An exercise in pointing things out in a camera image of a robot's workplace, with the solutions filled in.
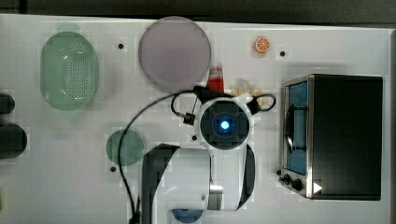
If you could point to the silver toaster oven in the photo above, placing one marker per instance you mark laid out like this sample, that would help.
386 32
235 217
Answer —
332 137

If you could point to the grey round plate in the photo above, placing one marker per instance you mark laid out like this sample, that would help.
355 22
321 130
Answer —
174 54

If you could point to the green perforated colander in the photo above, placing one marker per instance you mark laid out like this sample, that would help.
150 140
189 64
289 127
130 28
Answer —
69 69

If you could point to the red ketchup bottle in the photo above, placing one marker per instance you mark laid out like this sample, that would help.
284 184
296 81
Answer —
215 79

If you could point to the orange slice toy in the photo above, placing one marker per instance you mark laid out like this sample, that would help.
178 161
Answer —
261 44

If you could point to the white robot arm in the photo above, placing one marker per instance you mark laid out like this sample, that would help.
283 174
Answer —
218 176

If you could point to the blue round object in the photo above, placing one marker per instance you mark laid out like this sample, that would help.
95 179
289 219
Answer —
187 216

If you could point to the black cylindrical object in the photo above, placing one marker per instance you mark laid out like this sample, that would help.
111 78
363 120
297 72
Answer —
13 138

